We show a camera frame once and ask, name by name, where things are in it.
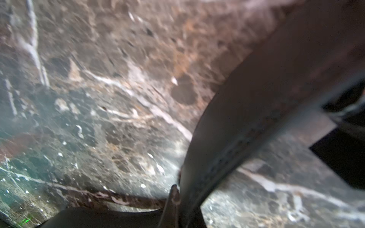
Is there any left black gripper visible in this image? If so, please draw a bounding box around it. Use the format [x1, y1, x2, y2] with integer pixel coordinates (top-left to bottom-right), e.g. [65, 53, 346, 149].
[310, 82, 365, 190]

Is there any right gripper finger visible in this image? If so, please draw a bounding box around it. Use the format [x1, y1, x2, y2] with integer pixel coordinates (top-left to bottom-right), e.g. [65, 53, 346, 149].
[157, 184, 181, 228]

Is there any black belt long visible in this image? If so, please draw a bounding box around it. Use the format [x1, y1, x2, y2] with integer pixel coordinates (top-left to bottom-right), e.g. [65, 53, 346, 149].
[42, 1, 365, 228]

